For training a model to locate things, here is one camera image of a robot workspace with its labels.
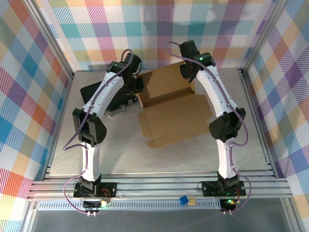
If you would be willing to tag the brown cardboard paper box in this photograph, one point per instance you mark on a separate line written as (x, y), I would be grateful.
(173, 120)

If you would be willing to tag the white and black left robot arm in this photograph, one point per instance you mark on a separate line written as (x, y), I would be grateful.
(93, 128)

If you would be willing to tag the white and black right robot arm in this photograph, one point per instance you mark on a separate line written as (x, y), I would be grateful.
(224, 125)

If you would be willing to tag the black controller board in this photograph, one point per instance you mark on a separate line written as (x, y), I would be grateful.
(228, 203)
(93, 204)

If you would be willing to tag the small blue cube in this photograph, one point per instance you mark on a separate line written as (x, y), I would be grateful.
(183, 200)

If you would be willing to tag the small tan block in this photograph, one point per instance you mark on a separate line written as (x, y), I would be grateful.
(192, 201)

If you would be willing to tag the aluminium side rail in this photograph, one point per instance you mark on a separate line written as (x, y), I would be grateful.
(68, 87)
(253, 106)

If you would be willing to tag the aluminium frame post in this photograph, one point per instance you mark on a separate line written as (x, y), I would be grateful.
(50, 36)
(262, 36)

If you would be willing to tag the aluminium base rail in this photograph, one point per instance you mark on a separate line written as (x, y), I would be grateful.
(157, 187)

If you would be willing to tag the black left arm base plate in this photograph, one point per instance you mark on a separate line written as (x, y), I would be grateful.
(108, 187)

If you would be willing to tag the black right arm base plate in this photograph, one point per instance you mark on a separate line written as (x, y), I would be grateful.
(210, 188)

